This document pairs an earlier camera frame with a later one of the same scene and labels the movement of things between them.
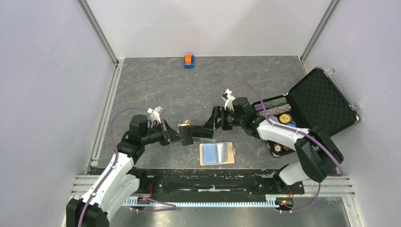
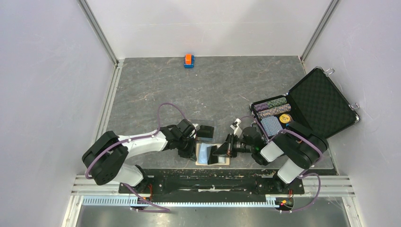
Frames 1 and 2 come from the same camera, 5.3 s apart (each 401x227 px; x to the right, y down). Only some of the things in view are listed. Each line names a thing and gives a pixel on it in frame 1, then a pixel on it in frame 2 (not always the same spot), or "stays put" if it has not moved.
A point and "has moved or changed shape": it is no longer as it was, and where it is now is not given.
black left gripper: (169, 135) -> (191, 152)
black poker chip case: (316, 101) stays put
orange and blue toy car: (189, 61) stays put
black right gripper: (219, 112) -> (227, 148)
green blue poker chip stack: (271, 103) stays put
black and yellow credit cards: (185, 129) has moved or changed shape
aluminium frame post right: (329, 13) stays put
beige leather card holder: (213, 153) has moved or changed shape
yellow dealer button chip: (284, 118) stays put
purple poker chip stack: (276, 110) stays put
